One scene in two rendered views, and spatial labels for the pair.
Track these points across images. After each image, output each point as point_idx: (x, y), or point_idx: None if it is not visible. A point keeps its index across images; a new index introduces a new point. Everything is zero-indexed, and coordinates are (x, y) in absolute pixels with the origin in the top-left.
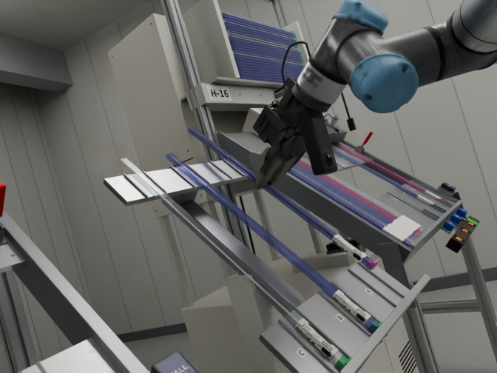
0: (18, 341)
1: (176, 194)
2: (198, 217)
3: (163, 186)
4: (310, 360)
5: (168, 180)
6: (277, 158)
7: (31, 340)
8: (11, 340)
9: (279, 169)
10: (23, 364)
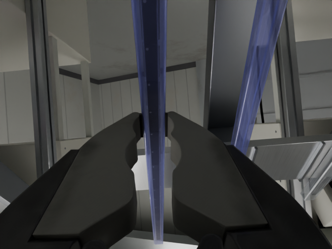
0: (291, 57)
1: (292, 138)
2: (234, 97)
3: (304, 154)
4: None
5: (280, 164)
6: (257, 233)
7: (283, 55)
8: (296, 60)
9: (127, 160)
10: (291, 41)
